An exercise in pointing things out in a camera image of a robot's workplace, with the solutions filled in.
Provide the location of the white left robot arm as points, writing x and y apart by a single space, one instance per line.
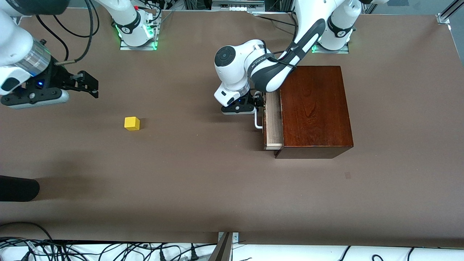
232 58

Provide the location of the yellow wooden block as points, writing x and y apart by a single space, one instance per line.
132 124

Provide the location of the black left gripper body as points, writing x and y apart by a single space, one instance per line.
251 98

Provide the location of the dark brown wooden cabinet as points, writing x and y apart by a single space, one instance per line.
315 108

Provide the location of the metal equipment rack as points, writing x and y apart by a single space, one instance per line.
235 5

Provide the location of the black power plug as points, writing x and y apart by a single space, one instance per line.
162 256
194 255

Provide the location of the black ribbed cylinder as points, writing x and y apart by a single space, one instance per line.
18 188

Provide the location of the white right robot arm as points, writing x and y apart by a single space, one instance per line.
11 36

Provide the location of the aluminium frame corner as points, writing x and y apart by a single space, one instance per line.
444 17

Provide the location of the aluminium profile bar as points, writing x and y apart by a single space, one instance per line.
223 250

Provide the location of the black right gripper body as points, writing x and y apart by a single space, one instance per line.
59 78

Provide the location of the light wooden drawer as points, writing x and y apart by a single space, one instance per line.
273 123

